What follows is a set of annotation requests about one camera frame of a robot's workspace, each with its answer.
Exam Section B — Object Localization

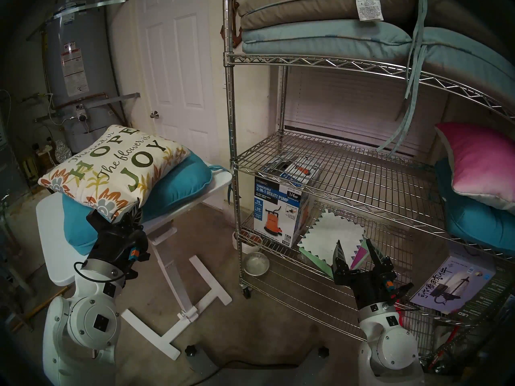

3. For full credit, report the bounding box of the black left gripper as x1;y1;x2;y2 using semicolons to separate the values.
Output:
86;198;150;278

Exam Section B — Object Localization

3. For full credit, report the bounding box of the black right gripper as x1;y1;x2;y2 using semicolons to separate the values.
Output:
333;238;415;310

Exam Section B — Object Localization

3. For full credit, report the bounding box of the floral JOY print pillow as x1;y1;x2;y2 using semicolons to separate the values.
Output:
38;125;190;223

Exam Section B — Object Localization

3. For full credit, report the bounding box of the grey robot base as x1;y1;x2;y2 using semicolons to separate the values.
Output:
187;345;346;386

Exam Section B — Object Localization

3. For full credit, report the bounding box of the teal seat cushion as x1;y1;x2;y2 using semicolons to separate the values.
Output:
62;150;214;256
435;158;515;255

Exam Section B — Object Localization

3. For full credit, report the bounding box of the light blue bench cushion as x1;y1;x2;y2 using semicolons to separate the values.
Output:
241;19;515;156

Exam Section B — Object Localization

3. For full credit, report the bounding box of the taupe bench cushion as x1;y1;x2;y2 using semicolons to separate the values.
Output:
237;0;511;56

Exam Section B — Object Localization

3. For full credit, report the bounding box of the magenta sheet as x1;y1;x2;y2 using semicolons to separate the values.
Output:
349;244;369;270

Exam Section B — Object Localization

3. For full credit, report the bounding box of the white zigzag edged sheet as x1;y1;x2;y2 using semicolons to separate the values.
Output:
299;210;367;267

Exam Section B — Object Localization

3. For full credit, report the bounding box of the green foam sheet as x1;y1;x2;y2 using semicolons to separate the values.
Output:
299;238;373;276

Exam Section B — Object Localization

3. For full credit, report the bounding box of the red plastic item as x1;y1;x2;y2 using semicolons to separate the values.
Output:
396;299;421;329

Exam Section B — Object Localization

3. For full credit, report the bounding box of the white overbed table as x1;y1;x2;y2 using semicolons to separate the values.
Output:
35;170;234;361

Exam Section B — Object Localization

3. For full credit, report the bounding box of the utility pump box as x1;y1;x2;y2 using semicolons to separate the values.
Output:
253;154;322;248

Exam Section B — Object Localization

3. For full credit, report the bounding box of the LED lamp box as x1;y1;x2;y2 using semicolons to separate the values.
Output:
410;253;515;321

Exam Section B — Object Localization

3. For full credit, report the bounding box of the metal pet bowl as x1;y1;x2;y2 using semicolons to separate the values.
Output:
243;252;271;276

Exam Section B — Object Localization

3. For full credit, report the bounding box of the small white pot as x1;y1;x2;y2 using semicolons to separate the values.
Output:
233;228;262;254

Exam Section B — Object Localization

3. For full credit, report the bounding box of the wooden stick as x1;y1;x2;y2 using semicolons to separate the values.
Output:
12;287;69;333

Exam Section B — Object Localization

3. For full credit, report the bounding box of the white window blind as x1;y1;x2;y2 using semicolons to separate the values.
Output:
284;68;449;156

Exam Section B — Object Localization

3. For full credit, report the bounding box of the pink throw pillow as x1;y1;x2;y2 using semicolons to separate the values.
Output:
435;122;515;216

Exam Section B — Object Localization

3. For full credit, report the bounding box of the white panel door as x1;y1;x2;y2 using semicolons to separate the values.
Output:
137;0;232;177

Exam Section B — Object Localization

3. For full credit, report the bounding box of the grey water heater tank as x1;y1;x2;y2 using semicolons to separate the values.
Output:
40;0;140;154

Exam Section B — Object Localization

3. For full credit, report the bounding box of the white care label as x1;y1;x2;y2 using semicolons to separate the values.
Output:
354;0;384;22

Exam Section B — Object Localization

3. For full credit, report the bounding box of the silver foil duct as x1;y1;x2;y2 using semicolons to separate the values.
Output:
54;140;73;164

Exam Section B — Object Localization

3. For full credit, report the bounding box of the red handled tool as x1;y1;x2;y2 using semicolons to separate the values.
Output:
426;329;463;370

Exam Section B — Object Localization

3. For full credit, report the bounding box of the chrome wire shelving rack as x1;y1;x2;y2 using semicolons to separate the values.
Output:
222;0;515;359

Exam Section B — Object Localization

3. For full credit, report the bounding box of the brown anchor wall decoration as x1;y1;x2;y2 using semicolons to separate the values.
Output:
220;1;242;49

